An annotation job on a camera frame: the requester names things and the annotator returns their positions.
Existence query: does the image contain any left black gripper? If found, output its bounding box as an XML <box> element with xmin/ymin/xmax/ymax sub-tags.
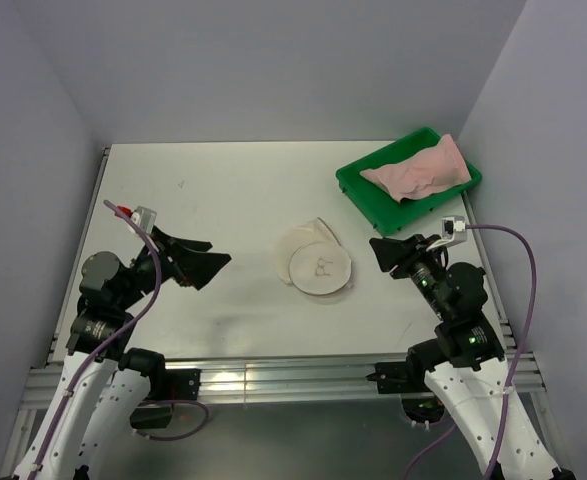
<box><xmin>115</xmin><ymin>224</ymin><xmax>229</xmax><ymax>309</ymax></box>

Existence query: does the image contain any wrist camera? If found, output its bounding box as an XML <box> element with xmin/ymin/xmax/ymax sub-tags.
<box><xmin>442</xmin><ymin>215</ymin><xmax>467</xmax><ymax>242</ymax></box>
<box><xmin>119</xmin><ymin>206</ymin><xmax>157</xmax><ymax>235</ymax></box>

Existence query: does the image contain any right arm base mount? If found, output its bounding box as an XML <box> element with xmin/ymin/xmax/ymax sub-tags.
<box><xmin>366</xmin><ymin>362</ymin><xmax>445</xmax><ymax>424</ymax></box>

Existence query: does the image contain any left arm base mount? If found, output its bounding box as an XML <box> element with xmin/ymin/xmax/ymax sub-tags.
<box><xmin>130</xmin><ymin>368</ymin><xmax>201</xmax><ymax>430</ymax></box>

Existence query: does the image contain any aluminium table frame rail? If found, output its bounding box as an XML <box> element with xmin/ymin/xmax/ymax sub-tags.
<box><xmin>18</xmin><ymin>353</ymin><xmax>546</xmax><ymax>410</ymax></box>

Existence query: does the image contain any pink bra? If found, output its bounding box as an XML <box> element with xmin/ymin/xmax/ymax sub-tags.
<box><xmin>360</xmin><ymin>134</ymin><xmax>472</xmax><ymax>202</ymax></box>

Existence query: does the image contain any green plastic tray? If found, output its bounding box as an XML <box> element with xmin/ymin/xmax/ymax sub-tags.
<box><xmin>335</xmin><ymin>127</ymin><xmax>482</xmax><ymax>236</ymax></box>

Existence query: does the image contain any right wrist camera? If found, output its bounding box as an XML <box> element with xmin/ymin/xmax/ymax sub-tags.
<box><xmin>442</xmin><ymin>215</ymin><xmax>467</xmax><ymax>242</ymax></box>

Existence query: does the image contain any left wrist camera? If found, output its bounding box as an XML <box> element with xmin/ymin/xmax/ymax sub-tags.
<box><xmin>119</xmin><ymin>206</ymin><xmax>157</xmax><ymax>235</ymax></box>

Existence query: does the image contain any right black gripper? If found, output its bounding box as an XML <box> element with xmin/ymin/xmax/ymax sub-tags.
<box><xmin>368</xmin><ymin>231</ymin><xmax>450</xmax><ymax>318</ymax></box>

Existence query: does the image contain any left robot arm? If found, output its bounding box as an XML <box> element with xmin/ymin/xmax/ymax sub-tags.
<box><xmin>11</xmin><ymin>228</ymin><xmax>231</xmax><ymax>479</ymax></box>

